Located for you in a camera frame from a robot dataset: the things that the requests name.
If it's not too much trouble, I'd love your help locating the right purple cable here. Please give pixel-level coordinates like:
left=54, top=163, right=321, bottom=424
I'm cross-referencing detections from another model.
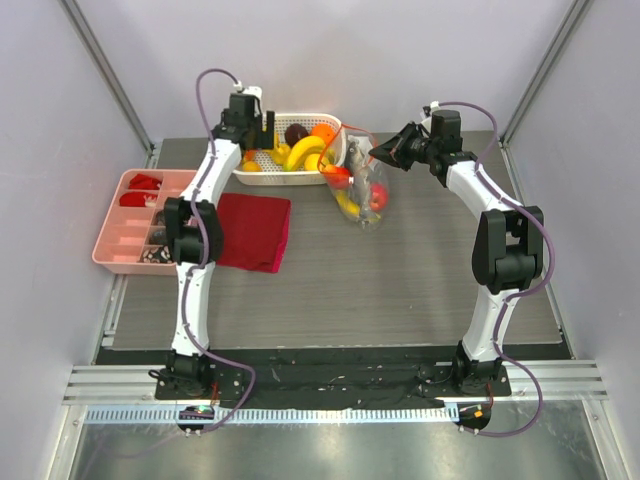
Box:
left=434, top=101, right=557, bottom=439

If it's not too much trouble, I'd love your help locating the red apple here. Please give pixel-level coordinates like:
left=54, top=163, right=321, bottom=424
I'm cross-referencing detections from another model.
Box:
left=369, top=183, right=389, bottom=212

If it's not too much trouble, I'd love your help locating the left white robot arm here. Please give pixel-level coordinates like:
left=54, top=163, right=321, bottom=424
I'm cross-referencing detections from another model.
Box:
left=161, top=86, right=275, bottom=399

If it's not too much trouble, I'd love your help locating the grey toy fish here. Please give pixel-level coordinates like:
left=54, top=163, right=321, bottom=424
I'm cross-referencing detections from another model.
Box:
left=343, top=136, right=381, bottom=229

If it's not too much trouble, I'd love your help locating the red item in tray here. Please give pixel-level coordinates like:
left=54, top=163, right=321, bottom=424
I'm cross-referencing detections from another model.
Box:
left=119, top=173, right=162, bottom=208

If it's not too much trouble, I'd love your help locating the white slotted cable duct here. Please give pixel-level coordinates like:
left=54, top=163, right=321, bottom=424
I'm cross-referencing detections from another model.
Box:
left=85, top=403, right=459, bottom=427

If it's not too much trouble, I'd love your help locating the red folded cloth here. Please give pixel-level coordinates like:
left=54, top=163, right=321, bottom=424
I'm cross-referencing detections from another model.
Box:
left=217, top=193, right=292, bottom=274

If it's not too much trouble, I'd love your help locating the white plastic fruit basket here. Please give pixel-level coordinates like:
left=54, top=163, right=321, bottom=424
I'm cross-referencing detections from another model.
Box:
left=233, top=112, right=342, bottom=186

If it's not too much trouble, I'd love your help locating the yellow lemon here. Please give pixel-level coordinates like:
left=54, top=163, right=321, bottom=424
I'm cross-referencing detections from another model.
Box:
left=304, top=153, right=332, bottom=172

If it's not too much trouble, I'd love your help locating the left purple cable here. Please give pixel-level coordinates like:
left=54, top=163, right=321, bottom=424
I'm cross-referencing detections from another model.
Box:
left=179, top=68, right=257, bottom=434

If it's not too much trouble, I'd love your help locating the pink compartment tray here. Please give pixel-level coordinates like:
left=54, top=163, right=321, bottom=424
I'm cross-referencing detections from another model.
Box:
left=92, top=169, right=195, bottom=276

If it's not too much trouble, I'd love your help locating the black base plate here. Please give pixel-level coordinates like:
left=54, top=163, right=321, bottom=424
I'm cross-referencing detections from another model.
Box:
left=148, top=346, right=511, bottom=410

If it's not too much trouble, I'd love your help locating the dark purple fruit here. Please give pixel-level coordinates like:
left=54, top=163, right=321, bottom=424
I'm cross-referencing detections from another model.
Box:
left=284, top=123, right=309, bottom=148

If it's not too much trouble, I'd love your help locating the clear zip top bag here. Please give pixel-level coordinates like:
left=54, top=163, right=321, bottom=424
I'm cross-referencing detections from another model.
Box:
left=317, top=124, right=390, bottom=231

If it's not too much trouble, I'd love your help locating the orange fruit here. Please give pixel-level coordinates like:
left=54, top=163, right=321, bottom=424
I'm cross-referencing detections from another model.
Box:
left=310, top=123, right=335, bottom=145

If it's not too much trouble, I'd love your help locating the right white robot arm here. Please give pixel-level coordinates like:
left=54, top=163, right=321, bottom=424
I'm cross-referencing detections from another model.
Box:
left=370, top=102, right=545, bottom=395

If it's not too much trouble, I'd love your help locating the purple cable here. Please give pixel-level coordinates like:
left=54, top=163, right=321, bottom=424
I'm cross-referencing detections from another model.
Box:
left=434, top=101, right=557, bottom=439
left=179, top=68, right=257, bottom=434

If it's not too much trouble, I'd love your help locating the yellow banana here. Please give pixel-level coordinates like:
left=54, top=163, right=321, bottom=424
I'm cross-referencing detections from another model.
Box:
left=283, top=136, right=326, bottom=172
left=334, top=190, right=382, bottom=224

